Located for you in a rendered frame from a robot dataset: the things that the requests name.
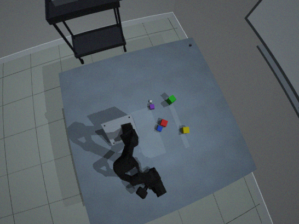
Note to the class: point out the yellow block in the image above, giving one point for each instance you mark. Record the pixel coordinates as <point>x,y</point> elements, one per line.
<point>185,130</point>

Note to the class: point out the blue block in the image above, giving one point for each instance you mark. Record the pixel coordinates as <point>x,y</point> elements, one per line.
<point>159,128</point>

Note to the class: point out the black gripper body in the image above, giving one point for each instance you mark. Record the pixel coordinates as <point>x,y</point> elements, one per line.
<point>142,192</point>

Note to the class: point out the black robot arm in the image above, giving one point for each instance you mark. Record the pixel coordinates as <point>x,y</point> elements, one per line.
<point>126,162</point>

